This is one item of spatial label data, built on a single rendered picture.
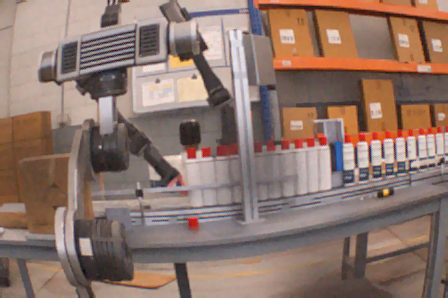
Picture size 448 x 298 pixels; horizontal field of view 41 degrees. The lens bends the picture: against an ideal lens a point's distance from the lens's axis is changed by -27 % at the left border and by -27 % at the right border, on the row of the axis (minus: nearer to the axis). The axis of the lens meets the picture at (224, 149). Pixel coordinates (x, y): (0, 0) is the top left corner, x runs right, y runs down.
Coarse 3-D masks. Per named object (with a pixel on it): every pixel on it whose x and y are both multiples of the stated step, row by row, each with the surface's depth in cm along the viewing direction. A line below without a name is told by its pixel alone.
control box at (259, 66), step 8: (248, 40) 266; (256, 40) 268; (264, 40) 275; (248, 48) 266; (256, 48) 267; (264, 48) 274; (248, 56) 266; (256, 56) 266; (264, 56) 273; (248, 64) 267; (256, 64) 266; (264, 64) 272; (272, 64) 279; (248, 72) 267; (256, 72) 266; (264, 72) 271; (272, 72) 278; (248, 80) 267; (256, 80) 266; (264, 80) 271; (272, 80) 278
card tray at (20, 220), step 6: (0, 216) 278; (6, 216) 279; (12, 216) 279; (18, 216) 280; (24, 216) 281; (0, 222) 254; (6, 222) 254; (12, 222) 255; (18, 222) 255; (24, 222) 256
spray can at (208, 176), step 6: (204, 150) 281; (210, 150) 282; (204, 156) 281; (210, 156) 282; (204, 162) 280; (210, 162) 281; (204, 168) 281; (210, 168) 281; (204, 174) 281; (210, 174) 281; (204, 180) 281; (210, 180) 281; (204, 192) 281; (210, 192) 281; (216, 192) 282; (204, 198) 282; (210, 198) 281; (216, 198) 282; (204, 204) 282; (210, 204) 281; (216, 204) 282
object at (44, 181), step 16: (32, 160) 229; (48, 160) 230; (64, 160) 232; (32, 176) 230; (48, 176) 231; (64, 176) 232; (32, 192) 230; (48, 192) 231; (64, 192) 232; (32, 208) 230; (48, 208) 231; (32, 224) 230; (48, 224) 231
